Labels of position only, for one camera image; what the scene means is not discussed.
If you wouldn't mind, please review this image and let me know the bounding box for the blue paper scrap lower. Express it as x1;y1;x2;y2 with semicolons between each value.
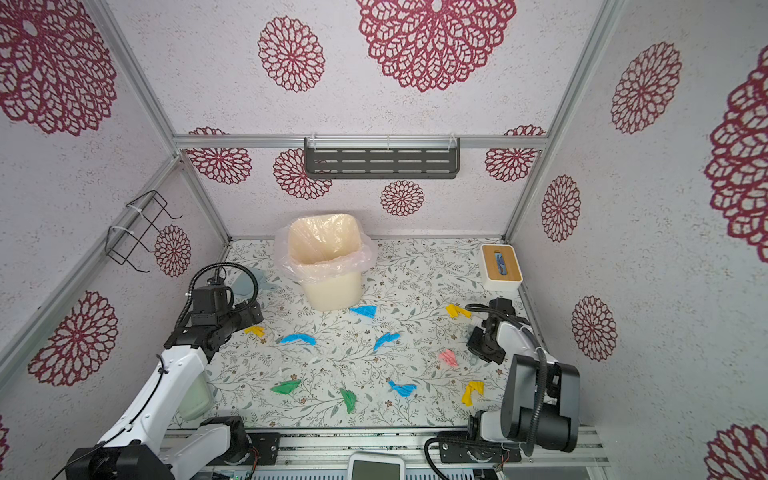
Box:
388;380;417;398

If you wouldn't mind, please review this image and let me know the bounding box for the dark grey wall shelf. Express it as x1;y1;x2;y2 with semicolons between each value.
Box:
303;137;461;180

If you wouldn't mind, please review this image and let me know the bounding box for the green paper scrap left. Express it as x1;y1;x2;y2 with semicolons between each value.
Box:
271;379;301;395

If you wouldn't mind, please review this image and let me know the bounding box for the blue paper scrap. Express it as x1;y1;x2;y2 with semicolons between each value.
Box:
373;332;400;352
349;305;377;319
279;334;317;346
388;380;417;398

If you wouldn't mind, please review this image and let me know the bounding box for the white digital clock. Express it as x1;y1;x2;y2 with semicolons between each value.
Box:
346;452;406;480

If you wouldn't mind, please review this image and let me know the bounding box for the white tissue box wooden lid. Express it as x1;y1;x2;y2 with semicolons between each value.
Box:
479;244;523;294

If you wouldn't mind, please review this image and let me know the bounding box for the green paper scrap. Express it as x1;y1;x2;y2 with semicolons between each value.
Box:
339;389;357;414
271;379;301;395

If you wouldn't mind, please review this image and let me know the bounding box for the pale green soap bar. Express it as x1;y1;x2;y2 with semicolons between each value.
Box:
178;372;214;421

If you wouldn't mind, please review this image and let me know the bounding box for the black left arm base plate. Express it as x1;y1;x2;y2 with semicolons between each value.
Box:
208;432;282;468

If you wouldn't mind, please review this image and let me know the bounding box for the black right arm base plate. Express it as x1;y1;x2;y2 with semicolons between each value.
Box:
437;431;522;464

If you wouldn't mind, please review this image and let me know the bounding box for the black wire wall rack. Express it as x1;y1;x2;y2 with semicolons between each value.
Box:
103;189;182;274

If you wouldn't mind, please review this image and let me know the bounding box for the yellow paper scrap upper right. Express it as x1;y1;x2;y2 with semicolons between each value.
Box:
445;304;472;319

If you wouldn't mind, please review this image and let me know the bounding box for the yellow paper scrap left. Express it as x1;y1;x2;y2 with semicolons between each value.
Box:
244;326;265;338

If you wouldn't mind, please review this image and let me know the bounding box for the green paper scrap lower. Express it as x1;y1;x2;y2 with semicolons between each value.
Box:
339;389;357;414

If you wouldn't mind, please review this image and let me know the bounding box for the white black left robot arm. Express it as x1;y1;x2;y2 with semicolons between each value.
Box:
57;262;263;479

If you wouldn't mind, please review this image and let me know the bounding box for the yellow paper scrap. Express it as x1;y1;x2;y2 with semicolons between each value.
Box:
445;304;472;319
244;326;265;338
461;381;485;407

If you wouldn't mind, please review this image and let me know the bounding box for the blue paper scrap middle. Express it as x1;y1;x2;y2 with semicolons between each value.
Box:
373;332;400;352

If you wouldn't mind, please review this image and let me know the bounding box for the blue paper scrap top centre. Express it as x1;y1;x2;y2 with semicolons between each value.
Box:
349;305;377;319

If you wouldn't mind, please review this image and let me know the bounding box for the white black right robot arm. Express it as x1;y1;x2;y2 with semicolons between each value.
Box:
423;297;580;479

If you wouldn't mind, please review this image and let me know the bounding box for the pale blue plastic dustpan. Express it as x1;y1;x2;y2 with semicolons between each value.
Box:
231;268;278;299

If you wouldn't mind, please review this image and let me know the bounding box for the blue paper scrap left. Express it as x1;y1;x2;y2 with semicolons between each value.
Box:
279;334;317;346

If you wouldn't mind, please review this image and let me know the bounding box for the yellow paper scrap lower right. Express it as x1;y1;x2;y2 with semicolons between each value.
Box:
461;381;485;407

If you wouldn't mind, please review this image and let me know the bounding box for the cream trash bin with bag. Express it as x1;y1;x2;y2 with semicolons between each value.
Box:
274;213;378;311

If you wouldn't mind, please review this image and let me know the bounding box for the pink paper scrap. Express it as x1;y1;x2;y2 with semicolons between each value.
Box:
438;349;459;368

